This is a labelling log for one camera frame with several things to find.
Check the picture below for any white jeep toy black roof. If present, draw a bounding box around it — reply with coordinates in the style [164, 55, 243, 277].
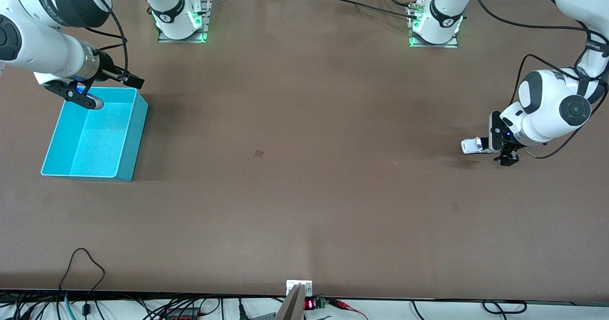
[461, 137, 496, 155]

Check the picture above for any turquoise plastic bin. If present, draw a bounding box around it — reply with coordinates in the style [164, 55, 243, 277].
[40, 86, 149, 183]

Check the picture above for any grey power strip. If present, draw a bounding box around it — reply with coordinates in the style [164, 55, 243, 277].
[164, 310, 203, 320]

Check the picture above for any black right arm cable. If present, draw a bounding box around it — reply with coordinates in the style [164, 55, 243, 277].
[83, 0, 130, 76]

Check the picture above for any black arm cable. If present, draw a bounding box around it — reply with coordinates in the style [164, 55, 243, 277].
[83, 0, 130, 76]
[471, 0, 609, 160]

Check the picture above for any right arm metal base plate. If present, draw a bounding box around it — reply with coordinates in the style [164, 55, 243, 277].
[157, 0, 213, 43]

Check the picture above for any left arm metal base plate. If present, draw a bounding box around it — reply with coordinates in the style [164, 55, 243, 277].
[408, 34, 460, 48]

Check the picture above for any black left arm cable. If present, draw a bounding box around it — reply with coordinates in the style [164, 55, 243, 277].
[471, 0, 609, 160]

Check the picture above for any black coiled cable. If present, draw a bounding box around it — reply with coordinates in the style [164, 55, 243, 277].
[481, 300, 528, 315]

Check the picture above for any thick black table cable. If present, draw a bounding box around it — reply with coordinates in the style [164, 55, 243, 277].
[373, 0, 422, 10]

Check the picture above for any black looped cable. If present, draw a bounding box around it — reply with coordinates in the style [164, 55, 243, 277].
[58, 248, 106, 317]

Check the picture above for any thin black table cable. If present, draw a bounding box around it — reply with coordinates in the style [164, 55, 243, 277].
[314, 0, 422, 21]

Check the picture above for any red clip cable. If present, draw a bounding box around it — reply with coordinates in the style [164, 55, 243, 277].
[327, 299, 369, 320]

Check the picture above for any silver camera mount bracket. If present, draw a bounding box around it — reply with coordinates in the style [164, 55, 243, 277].
[275, 280, 314, 320]

